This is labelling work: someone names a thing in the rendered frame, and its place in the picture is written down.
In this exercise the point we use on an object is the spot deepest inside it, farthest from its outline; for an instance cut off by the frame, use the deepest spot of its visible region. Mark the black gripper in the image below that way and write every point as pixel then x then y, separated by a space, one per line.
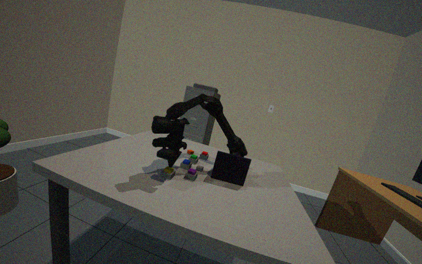
pixel 172 153

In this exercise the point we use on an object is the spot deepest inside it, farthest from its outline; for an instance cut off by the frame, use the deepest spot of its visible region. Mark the blue button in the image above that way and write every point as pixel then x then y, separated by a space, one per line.
pixel 185 164

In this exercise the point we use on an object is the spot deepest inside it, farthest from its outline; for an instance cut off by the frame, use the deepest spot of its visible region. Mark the red button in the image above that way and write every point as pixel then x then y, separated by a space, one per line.
pixel 204 155

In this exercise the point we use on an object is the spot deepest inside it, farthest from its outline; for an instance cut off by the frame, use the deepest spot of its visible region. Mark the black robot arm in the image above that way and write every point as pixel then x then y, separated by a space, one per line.
pixel 170 123

